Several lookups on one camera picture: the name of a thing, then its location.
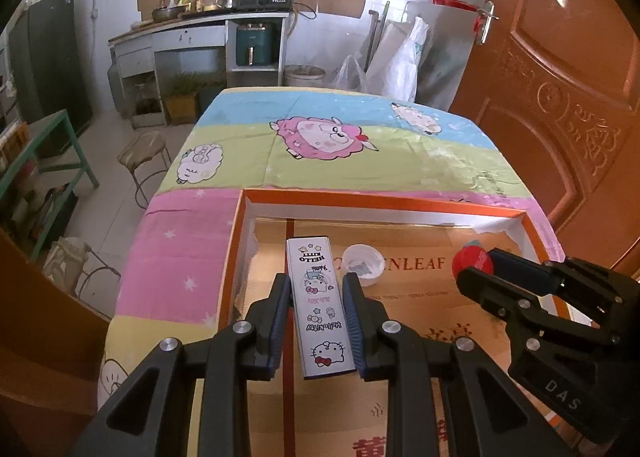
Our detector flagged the red bottle cap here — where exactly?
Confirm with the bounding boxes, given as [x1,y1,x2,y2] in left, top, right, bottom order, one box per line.
[451,245,494,278]

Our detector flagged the white hello kitty lighter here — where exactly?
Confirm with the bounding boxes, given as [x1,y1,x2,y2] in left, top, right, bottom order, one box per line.
[286,236,355,379]

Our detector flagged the white bottle cap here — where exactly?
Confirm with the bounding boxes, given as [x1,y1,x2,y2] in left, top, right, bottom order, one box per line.
[342,243,386,287]

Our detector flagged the orange rimmed cardboard tray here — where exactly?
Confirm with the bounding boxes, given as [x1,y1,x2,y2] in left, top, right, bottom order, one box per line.
[218,188,570,456]

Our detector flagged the brown wooden door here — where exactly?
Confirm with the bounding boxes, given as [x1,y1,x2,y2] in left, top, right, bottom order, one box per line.
[451,0,639,276]

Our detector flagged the round cushioned stool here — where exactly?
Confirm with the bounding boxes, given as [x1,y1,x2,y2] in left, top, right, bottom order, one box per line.
[117,131,170,209]

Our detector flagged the green metal table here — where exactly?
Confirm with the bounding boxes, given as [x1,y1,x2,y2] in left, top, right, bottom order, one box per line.
[1,110,100,262]

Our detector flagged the cartoon sheep tablecloth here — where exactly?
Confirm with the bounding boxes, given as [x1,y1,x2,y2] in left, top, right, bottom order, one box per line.
[96,88,564,403]

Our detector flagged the white plastic sacks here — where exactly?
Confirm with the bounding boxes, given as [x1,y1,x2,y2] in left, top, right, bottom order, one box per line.
[328,0,476,111]

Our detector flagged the dark green refrigerator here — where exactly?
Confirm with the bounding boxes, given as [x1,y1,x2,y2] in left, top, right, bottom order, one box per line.
[9,0,93,134]

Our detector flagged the white bucket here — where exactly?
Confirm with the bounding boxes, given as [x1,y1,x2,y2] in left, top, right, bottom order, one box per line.
[284,65,326,88]

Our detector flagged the grey kitchen counter cabinet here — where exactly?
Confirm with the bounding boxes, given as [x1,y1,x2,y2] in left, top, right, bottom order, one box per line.
[108,12,293,129]

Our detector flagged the black gas stove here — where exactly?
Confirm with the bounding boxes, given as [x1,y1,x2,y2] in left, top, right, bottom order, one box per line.
[235,0,294,12]

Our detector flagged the silver door handle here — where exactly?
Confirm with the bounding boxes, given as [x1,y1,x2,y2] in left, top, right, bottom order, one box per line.
[474,0,499,46]

